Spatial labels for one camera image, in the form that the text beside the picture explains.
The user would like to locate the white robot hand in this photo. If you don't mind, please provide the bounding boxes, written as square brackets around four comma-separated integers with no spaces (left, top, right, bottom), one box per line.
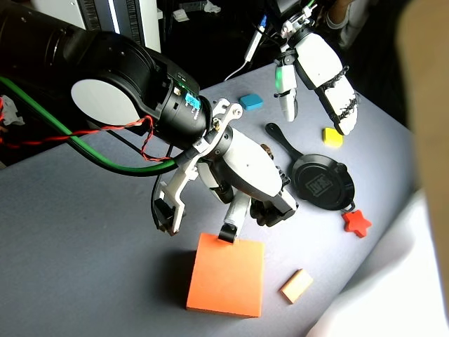
[273,31,361,137]
[196,126,300,228]

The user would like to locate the metal tongs with taped handles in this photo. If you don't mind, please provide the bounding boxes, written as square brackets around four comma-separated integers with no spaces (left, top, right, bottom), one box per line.
[217,196,253,244]

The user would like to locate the small black frying pan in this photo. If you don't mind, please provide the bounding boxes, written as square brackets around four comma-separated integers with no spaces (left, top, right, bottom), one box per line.
[264,121,356,213]

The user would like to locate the person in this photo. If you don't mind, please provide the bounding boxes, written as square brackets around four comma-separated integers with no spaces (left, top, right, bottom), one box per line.
[326,0,369,50]

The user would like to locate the blue rounded block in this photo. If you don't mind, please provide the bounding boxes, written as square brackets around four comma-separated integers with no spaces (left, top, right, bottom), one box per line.
[239,93,264,112]

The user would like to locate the white power strip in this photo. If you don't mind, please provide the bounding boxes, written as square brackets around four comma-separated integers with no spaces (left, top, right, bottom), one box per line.
[244,15,267,64]

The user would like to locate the yellow square block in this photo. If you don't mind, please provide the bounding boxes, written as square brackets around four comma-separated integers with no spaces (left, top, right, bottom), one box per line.
[321,126,344,148]

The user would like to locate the large orange foam block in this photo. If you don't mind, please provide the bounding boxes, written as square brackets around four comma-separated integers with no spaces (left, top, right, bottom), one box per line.
[185,233,264,319]

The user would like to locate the beige blurred panel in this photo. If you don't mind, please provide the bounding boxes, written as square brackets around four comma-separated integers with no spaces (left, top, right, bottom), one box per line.
[396,0,449,310]

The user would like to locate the red star block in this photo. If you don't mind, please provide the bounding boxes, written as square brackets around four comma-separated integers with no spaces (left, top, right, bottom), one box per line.
[342,209,373,239]

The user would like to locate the tan wooden rectangular block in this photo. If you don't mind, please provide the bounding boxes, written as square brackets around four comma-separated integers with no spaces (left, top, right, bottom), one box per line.
[279,268,314,305]

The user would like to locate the white fabric sheet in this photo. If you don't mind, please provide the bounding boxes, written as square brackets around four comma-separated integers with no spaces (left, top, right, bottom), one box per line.
[304,189,449,337]

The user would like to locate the grey table cloth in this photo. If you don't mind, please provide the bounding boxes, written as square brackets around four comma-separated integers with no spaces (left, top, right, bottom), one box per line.
[0,62,422,337]

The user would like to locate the white power cable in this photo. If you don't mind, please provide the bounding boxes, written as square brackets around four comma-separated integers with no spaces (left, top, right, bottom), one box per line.
[224,61,249,81]

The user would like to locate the white and black cabinet frame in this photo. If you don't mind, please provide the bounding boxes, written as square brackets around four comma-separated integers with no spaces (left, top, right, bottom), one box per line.
[31,0,164,53]

